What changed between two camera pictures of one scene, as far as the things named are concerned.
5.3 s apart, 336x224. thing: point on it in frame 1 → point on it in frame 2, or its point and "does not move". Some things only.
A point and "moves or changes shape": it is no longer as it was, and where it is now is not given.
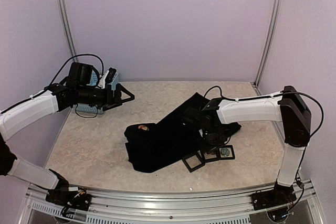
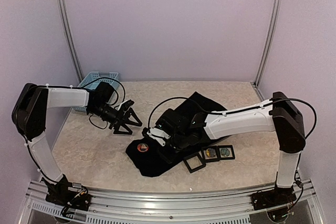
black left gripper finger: x=118 y=100 → x=129 y=112
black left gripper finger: x=109 y=106 → x=116 y=130
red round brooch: x=143 y=127 moves or changes shape
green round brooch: x=225 y=152 does not move
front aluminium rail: x=227 y=208 does not move
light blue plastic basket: x=93 y=80 does not move
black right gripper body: x=213 y=139 → x=178 y=142
